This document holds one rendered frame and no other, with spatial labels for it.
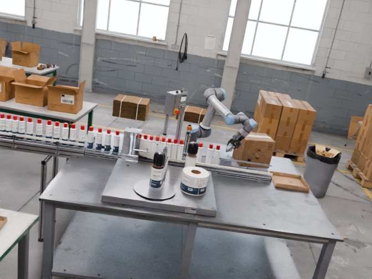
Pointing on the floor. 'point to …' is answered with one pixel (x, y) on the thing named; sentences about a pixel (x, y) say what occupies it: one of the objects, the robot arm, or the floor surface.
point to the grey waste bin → (318, 176)
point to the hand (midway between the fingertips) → (226, 150)
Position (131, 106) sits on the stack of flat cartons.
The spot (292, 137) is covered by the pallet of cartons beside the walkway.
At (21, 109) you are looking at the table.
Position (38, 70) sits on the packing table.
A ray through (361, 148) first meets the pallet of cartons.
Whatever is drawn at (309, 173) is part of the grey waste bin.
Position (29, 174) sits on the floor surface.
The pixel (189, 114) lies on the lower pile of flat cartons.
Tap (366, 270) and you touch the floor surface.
